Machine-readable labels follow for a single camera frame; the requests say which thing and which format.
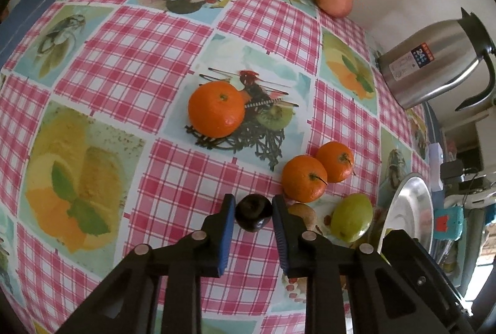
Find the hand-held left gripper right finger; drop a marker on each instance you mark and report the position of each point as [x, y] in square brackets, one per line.
[279, 237]

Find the orange tangerine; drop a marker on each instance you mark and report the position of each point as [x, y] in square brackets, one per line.
[215, 111]
[335, 161]
[302, 179]

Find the black charger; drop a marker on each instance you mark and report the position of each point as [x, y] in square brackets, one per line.
[451, 171]

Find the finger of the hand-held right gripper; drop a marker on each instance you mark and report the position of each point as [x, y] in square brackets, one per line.
[422, 279]

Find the large green mango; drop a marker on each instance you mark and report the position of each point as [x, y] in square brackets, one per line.
[350, 217]

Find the large stainless steel plate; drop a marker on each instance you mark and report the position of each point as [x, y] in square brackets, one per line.
[410, 210]

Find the white power strip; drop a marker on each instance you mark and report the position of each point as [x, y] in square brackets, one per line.
[434, 159]

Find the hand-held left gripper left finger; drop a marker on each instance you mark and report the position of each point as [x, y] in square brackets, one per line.
[226, 233]

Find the pink checked tablecloth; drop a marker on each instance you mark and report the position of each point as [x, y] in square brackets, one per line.
[116, 47]

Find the small brown kiwi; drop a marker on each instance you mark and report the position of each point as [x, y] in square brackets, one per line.
[304, 214]

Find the red apple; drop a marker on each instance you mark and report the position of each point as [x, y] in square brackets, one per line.
[333, 0]

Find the teal box with red patch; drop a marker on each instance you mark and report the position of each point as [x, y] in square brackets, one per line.
[455, 217]

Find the dark purple plum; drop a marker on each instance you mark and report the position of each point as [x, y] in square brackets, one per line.
[254, 212]

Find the stainless steel thermos jug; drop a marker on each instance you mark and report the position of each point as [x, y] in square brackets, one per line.
[426, 63]

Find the white wooden stand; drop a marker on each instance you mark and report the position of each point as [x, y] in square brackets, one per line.
[486, 140]

